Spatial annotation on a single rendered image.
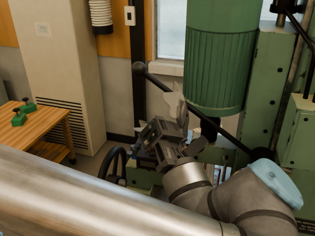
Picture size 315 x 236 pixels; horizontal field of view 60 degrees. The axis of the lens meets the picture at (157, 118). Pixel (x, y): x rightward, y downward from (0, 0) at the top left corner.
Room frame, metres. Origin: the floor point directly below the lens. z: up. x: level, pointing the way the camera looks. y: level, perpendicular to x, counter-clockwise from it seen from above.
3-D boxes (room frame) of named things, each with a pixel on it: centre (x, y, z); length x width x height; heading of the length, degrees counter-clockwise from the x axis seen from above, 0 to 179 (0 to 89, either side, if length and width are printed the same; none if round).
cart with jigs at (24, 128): (1.66, 1.05, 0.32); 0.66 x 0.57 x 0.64; 163
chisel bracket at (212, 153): (0.70, -0.18, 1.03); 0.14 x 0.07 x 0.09; 76
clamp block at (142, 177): (0.76, 0.03, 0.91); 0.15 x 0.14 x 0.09; 166
